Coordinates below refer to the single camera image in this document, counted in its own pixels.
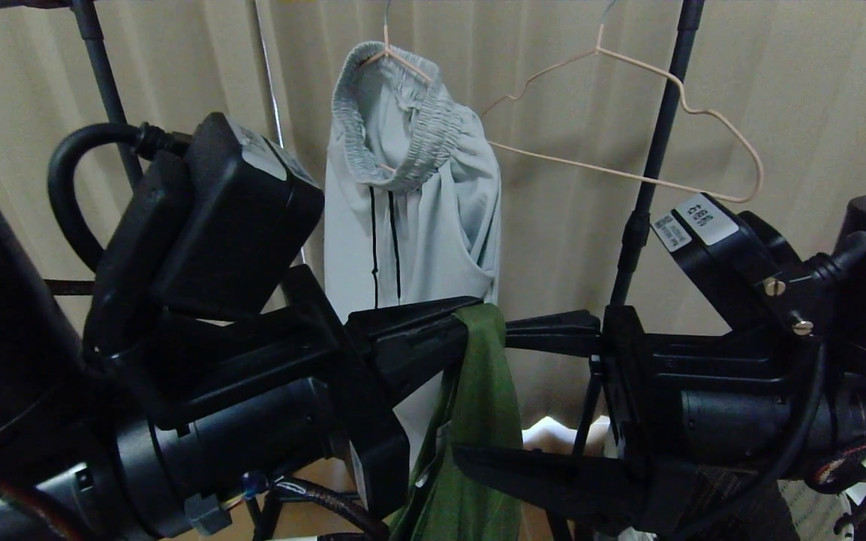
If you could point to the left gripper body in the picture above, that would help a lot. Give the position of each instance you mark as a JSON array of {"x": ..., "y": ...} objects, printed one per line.
[{"x": 252, "y": 428}]

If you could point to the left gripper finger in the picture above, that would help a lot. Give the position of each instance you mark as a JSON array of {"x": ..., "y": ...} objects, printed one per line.
[
  {"x": 418, "y": 357},
  {"x": 403, "y": 315}
]

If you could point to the beige curtain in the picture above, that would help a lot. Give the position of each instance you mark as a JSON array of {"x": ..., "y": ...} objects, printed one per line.
[{"x": 779, "y": 90}]

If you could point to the green garment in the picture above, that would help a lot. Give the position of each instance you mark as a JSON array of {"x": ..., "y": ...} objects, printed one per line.
[{"x": 478, "y": 421}]

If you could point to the pink clothes hanger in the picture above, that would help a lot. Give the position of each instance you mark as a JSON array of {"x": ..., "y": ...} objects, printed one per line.
[
  {"x": 403, "y": 60},
  {"x": 734, "y": 135}
]

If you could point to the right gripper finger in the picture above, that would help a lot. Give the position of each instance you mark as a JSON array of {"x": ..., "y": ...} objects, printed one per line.
[
  {"x": 553, "y": 481},
  {"x": 553, "y": 334}
]

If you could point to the pale grey shorts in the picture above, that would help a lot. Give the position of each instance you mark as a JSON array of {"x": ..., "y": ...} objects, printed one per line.
[{"x": 433, "y": 225}]

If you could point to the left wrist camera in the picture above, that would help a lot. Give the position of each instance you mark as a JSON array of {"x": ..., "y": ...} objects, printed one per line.
[{"x": 230, "y": 218}]

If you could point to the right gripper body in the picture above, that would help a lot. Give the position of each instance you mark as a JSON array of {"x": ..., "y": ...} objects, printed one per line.
[{"x": 719, "y": 406}]

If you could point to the white laundry basket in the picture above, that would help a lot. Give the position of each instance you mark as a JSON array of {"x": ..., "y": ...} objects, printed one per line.
[{"x": 809, "y": 511}]

